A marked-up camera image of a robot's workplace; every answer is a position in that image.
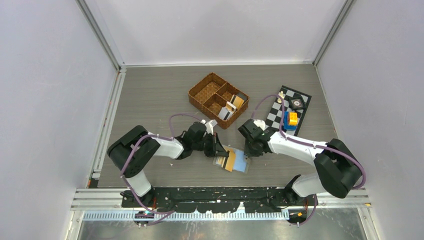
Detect taupe leather card holder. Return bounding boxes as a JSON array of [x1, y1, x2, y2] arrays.
[[212, 146, 251, 174]]

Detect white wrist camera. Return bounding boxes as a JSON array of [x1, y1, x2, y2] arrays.
[[253, 119, 268, 131], [200, 119, 218, 135]]

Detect black white checkerboard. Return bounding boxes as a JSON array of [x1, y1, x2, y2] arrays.
[[265, 85, 312, 136]]

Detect orange blue toy block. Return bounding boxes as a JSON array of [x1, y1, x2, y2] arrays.
[[282, 111, 299, 131]]

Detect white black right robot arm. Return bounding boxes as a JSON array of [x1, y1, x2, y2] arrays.
[[238, 119, 366, 205]]

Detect gold credit card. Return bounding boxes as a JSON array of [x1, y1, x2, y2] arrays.
[[213, 156, 226, 167], [222, 149, 237, 172]]

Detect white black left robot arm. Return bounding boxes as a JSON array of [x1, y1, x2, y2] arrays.
[[107, 120, 229, 207]]

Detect grey card stack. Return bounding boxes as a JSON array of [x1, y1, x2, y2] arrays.
[[236, 92, 248, 102]]

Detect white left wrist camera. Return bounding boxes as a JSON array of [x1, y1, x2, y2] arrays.
[[200, 119, 218, 135]]

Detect cream chess piece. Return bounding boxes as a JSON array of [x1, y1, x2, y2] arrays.
[[278, 91, 285, 100]]

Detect black square framed object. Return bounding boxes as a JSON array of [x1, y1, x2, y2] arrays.
[[288, 96, 306, 111]]

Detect striped grey card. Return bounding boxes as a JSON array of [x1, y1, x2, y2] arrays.
[[218, 107, 234, 121]]

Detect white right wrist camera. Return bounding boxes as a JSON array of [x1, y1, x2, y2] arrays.
[[253, 119, 268, 131]]

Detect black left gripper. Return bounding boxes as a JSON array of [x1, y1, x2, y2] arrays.
[[192, 132, 229, 158]]

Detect woven brown compartment basket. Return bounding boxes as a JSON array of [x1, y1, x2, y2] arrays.
[[188, 72, 250, 130]]

